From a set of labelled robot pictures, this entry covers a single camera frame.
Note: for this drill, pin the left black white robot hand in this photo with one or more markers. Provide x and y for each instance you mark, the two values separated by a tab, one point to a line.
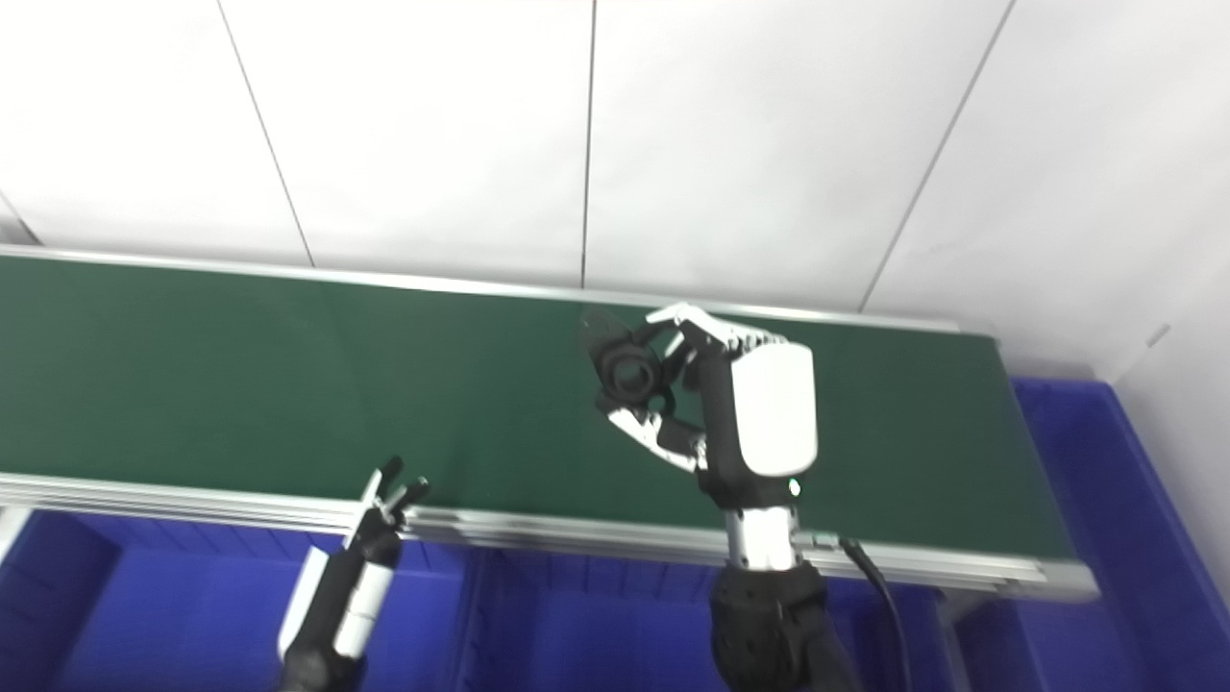
332	605

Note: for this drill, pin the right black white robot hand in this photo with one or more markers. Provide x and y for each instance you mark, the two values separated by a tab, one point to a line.
769	413

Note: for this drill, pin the black flanged metal part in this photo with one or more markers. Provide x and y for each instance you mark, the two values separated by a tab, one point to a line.
629	370

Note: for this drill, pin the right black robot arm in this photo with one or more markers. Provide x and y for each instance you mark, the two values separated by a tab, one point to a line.
769	625

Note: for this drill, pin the blue plastic bin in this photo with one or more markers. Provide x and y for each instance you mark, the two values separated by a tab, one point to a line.
596	625
1105	538
173	615

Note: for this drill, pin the green conveyor belt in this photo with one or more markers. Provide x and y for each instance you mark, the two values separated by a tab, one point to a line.
577	533
288	384

